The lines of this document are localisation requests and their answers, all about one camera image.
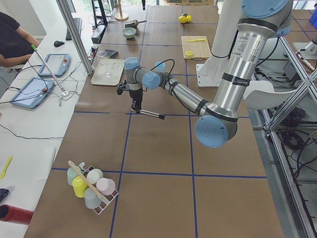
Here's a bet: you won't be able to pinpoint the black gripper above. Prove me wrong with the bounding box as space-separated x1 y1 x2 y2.
129 89 143 113

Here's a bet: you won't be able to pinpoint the steel stirring rod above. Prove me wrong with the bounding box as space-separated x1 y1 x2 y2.
132 110 165 120

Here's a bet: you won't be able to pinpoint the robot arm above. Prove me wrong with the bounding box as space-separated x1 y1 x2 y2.
124 0 292 148

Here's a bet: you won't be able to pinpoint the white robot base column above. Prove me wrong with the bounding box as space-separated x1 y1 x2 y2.
196 0 242 87

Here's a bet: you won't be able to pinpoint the blue cup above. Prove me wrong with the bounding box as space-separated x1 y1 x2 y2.
155 61 165 72

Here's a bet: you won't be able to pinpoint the lemon slice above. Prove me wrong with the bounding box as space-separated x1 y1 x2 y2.
185 51 194 57

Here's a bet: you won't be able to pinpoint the white cup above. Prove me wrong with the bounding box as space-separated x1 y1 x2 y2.
87 169 104 184

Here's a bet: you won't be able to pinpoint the pink cup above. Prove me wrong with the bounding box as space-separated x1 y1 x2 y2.
96 178 115 195

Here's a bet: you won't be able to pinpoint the mint green cup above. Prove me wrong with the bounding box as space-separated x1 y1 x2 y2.
67 167 78 186

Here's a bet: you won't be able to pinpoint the yellow cup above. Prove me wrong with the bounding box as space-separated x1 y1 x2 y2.
72 176 89 198

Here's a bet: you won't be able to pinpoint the pale grey cup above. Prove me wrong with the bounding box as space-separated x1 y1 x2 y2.
84 188 101 209

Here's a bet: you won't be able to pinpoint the cream bear tray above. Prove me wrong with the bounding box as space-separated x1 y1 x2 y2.
91 59 124 86

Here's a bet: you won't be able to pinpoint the dark grey cloth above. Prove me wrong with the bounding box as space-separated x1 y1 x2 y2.
105 49 118 59

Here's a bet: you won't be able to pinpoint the clear glass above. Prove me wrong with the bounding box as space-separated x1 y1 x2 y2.
97 51 111 77

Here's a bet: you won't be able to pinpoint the green bowl of ice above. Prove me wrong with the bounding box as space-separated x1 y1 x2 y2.
122 27 137 39

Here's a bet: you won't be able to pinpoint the microphone stick stand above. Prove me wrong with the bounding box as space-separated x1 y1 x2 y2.
31 45 69 96

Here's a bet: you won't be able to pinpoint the metal ice scoop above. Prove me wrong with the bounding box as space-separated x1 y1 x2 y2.
124 20 147 28

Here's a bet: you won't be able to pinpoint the wooden cutting board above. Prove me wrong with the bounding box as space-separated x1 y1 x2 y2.
181 36 211 60

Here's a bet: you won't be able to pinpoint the yellow plastic knife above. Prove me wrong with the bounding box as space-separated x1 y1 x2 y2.
186 38 205 42

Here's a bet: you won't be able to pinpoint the wooden stand with base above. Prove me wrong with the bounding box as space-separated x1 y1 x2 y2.
114 0 129 21

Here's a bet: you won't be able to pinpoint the far teach pendant tablet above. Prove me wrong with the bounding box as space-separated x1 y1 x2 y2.
38 54 71 77

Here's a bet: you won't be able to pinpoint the teach pendant tablet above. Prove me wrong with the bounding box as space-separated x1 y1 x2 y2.
10 77 54 109
38 54 71 77

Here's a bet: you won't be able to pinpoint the whole yellow lemons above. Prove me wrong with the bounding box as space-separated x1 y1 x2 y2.
178 13 192 24

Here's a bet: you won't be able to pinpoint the computer mouse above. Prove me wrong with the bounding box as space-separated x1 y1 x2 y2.
53 40 65 48

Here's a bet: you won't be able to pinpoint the black keyboard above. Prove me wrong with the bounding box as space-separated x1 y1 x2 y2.
65 17 83 41

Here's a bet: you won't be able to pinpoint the near teach pendant tablet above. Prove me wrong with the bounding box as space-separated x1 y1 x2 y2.
10 77 54 109

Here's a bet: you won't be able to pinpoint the seated person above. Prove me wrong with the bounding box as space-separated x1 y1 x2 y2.
0 12 40 67

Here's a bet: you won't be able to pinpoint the red cylinder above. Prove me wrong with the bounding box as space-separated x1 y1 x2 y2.
0 204 34 225

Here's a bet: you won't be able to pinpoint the wooden rack handle rod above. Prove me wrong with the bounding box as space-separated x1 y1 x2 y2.
68 160 104 200

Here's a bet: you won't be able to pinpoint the white wire cup rack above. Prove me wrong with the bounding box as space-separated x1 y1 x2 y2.
79 162 118 214

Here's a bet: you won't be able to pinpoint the aluminium frame post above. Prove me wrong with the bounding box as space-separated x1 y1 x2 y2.
56 0 93 75

